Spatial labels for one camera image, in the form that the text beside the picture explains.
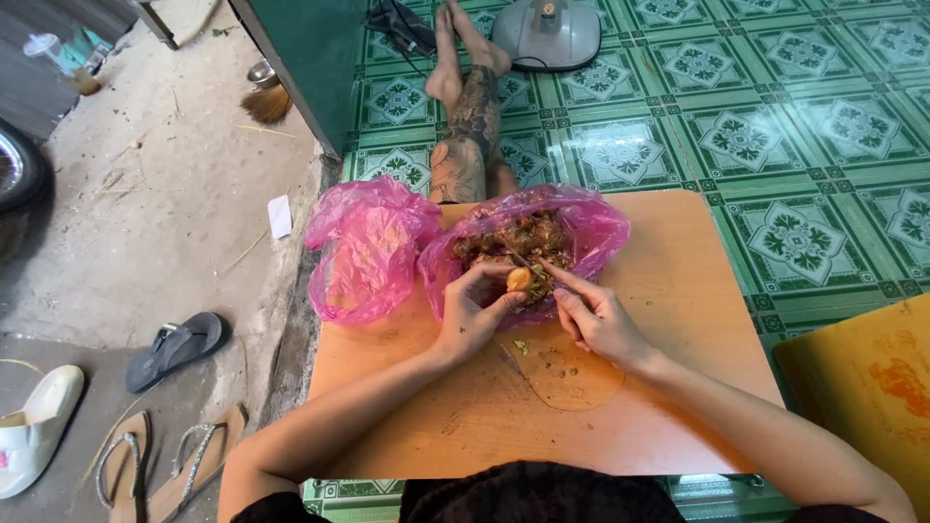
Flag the person's left hand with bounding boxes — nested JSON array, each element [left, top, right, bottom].
[[434, 262, 529, 365]]

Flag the person's right hand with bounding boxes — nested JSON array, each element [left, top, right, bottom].
[[541, 261, 659, 373]]

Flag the yellow peeled root piece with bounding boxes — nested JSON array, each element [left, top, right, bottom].
[[506, 266, 547, 303]]

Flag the small paring knife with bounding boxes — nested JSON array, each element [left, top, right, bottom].
[[506, 247, 582, 297]]

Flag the root peel scraps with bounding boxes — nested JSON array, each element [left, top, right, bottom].
[[511, 338, 584, 384]]

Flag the pink plastic bag with roots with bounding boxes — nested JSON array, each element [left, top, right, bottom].
[[417, 183, 632, 331]]

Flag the heap of brown roots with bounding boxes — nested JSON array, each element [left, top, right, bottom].
[[450, 209, 576, 306]]

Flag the empty pink plastic bag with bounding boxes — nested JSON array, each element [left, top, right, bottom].
[[304, 175, 443, 325]]

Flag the person's black garment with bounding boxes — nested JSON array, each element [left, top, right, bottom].
[[231, 461, 891, 523]]

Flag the person's left leg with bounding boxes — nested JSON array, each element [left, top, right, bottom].
[[428, 0, 514, 205]]

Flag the person's leg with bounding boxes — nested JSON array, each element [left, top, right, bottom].
[[428, 0, 514, 205], [424, 3, 521, 199]]

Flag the white paper scrap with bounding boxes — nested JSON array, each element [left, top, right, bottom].
[[266, 193, 294, 241]]

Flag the person's right leg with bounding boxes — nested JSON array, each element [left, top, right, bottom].
[[424, 3, 521, 199]]

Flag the yellow low table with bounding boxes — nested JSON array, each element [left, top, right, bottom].
[[772, 292, 930, 521]]

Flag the dark grey flip-flop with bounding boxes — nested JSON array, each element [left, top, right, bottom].
[[124, 311, 225, 395]]

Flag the straw broom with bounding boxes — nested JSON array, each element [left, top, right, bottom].
[[240, 83, 295, 126]]

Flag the green door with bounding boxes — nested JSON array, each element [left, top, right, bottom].
[[228, 0, 369, 160]]

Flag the grey round appliance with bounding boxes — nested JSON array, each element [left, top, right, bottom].
[[491, 0, 603, 73]]

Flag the black bag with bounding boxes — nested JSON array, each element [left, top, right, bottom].
[[364, 0, 437, 58]]

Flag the small metal bowl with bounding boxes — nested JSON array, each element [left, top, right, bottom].
[[246, 60, 281, 90]]

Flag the white shoe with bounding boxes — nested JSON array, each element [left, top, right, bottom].
[[0, 364, 86, 501]]

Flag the black vehicle tyre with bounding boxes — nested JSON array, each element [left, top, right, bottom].
[[0, 118, 53, 216]]

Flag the clear plastic cup with lid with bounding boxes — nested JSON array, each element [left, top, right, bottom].
[[22, 32, 103, 97]]

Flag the tan sandal with silver straps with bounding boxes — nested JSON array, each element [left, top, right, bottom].
[[95, 410, 153, 523], [148, 404, 248, 523]]

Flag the grey metal post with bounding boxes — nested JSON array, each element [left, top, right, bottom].
[[134, 0, 180, 51]]

